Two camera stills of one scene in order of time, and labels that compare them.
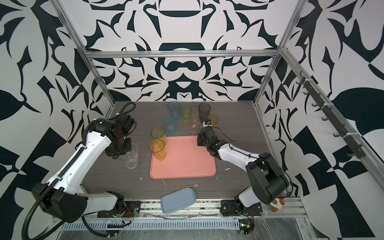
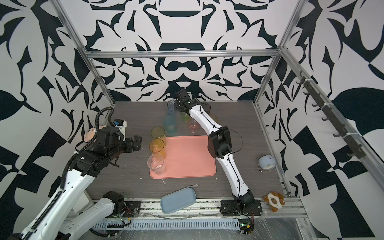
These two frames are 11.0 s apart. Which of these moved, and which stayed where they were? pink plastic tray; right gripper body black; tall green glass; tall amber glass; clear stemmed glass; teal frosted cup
Moved: clear stemmed glass; right gripper body black
Stayed: teal frosted cup; tall amber glass; tall green glass; pink plastic tray
